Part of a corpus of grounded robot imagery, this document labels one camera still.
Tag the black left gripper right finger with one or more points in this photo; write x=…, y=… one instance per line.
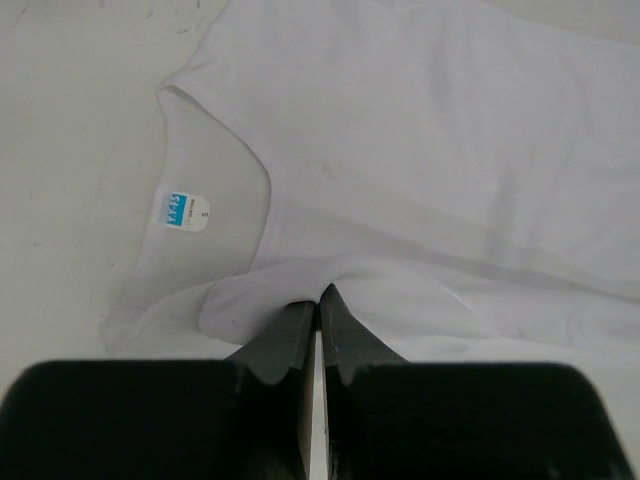
x=389, y=418

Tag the white t shirt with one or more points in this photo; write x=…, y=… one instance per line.
x=467, y=180

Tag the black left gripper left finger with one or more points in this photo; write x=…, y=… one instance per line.
x=242, y=417

